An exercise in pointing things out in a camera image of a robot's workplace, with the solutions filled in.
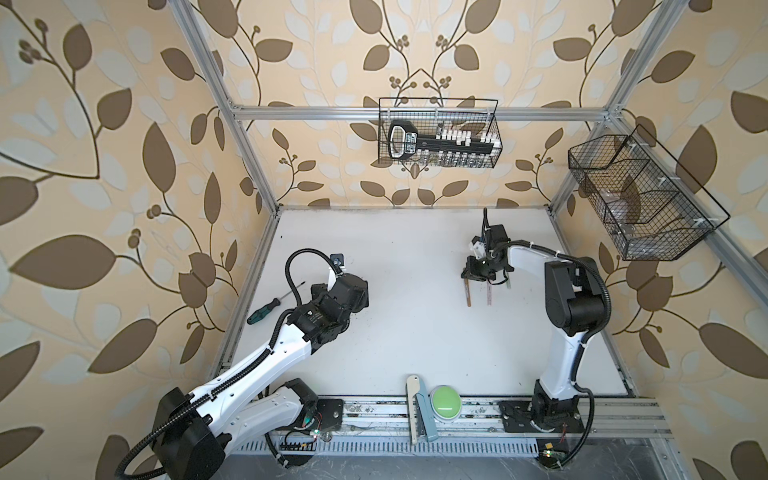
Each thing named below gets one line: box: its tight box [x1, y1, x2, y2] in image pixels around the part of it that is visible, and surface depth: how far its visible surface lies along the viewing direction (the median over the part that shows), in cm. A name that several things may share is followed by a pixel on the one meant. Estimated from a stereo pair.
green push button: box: [430, 385, 463, 420], surface depth 77 cm
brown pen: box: [464, 278, 472, 308], surface depth 98 cm
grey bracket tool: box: [406, 375, 439, 445], surface depth 75 cm
